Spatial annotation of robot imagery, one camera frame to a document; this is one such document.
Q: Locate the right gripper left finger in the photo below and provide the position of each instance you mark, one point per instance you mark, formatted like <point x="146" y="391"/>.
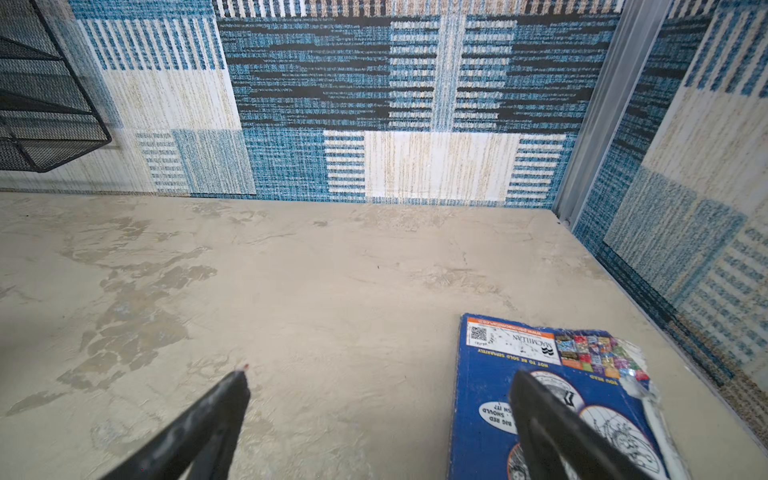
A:
<point x="200" y="443"/>

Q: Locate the black wire shelf rack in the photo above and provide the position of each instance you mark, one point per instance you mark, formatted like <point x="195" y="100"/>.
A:
<point x="47" y="117"/>

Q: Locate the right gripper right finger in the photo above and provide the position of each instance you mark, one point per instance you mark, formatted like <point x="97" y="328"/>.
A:
<point x="576" y="430"/>

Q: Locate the blue printed package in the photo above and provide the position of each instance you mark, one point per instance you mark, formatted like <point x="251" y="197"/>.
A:
<point x="491" y="350"/>

